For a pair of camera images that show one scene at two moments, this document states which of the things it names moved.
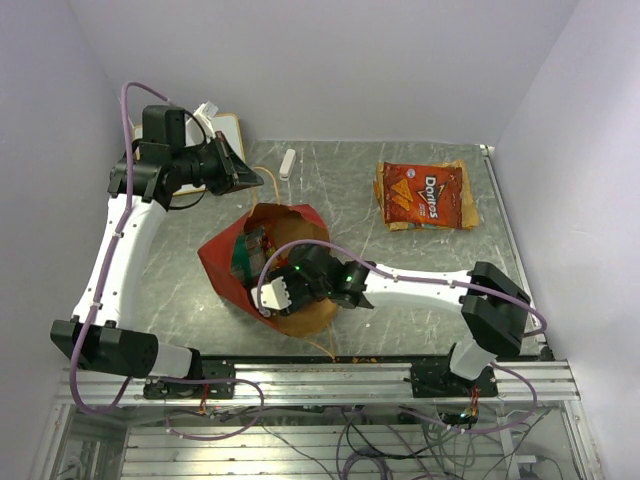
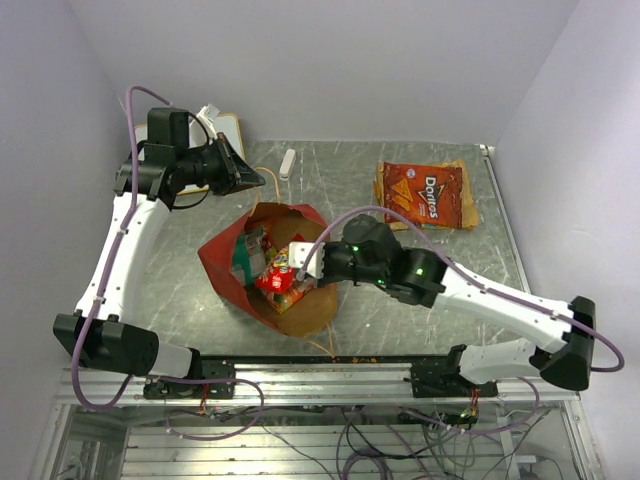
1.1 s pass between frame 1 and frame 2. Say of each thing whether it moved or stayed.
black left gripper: stayed
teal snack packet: stayed
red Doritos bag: stayed
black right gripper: moved
